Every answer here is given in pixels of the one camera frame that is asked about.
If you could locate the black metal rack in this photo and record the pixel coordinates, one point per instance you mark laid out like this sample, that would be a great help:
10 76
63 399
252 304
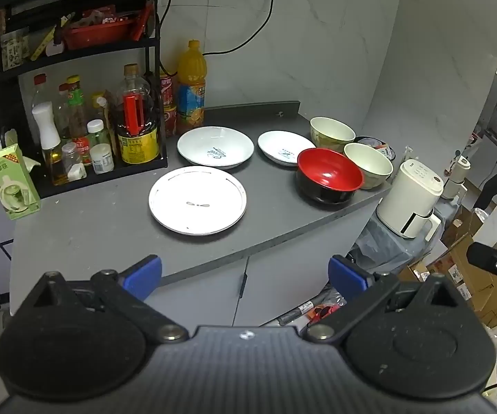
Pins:
102 49

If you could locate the red plastic basket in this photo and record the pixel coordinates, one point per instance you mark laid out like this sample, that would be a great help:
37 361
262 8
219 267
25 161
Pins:
97 34

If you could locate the red packet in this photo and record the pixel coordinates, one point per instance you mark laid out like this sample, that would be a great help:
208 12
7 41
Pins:
141 21

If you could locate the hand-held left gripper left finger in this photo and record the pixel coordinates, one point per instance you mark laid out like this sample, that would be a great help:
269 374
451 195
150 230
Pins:
143 275

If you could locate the snack packet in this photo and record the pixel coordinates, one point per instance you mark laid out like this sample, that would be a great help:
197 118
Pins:
13 51

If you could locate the plastic covered stand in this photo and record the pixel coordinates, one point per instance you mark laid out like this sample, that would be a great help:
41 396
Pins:
386 246

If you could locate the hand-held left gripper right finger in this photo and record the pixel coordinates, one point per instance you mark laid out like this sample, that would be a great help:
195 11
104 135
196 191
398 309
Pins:
346 275

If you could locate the dark pot with packets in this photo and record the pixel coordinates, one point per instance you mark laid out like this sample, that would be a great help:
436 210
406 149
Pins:
377 143

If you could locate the yellow packet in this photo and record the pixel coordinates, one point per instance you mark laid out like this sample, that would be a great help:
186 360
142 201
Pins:
44 43

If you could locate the large deep white plate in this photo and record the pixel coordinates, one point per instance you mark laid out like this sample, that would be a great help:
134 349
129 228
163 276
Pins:
214 142

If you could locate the grey cabinet door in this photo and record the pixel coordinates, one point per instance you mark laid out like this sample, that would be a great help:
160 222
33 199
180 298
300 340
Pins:
205 293
291 263

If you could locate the small clear spice jar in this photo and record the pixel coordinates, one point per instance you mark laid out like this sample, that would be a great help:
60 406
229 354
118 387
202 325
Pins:
72 161

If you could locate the red drink can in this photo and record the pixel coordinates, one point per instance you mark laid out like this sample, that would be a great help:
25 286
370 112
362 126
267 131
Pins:
170 120
167 90

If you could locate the white air fryer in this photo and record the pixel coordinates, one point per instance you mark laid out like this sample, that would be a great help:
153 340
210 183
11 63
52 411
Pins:
410 198

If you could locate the cardboard box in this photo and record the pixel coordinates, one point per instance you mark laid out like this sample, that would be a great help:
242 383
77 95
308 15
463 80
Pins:
472 276
461 222

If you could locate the slim bottle with red cap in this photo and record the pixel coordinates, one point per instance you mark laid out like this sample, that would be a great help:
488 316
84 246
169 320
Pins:
63 112

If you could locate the green carton box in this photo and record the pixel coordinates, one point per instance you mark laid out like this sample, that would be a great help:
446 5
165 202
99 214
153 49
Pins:
11 185

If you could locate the orange juice bottle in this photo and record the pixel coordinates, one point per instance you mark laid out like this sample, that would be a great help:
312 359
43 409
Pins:
191 73

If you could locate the clear bottle with red cap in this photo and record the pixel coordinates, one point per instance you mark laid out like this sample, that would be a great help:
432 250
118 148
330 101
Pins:
41 90

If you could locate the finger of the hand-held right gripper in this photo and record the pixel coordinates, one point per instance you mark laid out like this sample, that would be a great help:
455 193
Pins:
489 262

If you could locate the red and black tool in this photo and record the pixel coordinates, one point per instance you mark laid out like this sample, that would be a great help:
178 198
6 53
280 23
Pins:
317 311

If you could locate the yellow cap sauce bottle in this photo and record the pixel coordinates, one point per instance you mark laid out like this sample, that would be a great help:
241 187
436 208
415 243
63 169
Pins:
75 99

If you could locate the small deep white plate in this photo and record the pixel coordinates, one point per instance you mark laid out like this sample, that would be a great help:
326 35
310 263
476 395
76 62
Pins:
281 144

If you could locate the small bottle with white cap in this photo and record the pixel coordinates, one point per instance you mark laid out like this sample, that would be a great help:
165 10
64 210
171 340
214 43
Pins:
97 129

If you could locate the white labelled jar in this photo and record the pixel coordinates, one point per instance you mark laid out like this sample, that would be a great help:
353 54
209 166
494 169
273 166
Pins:
102 159

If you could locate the small white appliance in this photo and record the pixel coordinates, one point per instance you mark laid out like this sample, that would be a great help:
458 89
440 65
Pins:
459 172

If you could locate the cream bowl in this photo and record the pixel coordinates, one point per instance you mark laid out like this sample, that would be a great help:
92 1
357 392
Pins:
332 131
367 164

